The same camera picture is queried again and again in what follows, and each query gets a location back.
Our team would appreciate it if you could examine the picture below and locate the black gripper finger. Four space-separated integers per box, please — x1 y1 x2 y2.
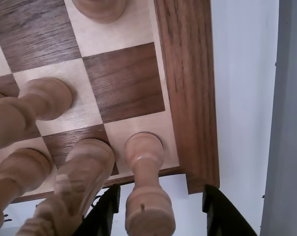
202 184 258 236
79 183 121 236

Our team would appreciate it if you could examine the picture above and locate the light wooden rook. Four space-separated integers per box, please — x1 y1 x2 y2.
124 132 176 236

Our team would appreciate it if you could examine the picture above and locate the light wooden bishop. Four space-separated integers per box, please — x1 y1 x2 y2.
0 147 53 232

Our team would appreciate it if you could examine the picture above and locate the light wooden pawn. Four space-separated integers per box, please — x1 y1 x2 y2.
0 76 73 150
73 0 126 24

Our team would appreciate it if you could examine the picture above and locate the wooden chessboard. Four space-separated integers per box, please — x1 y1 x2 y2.
0 0 220 205

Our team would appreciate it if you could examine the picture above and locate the light wooden knight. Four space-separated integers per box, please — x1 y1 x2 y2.
15 138 115 236

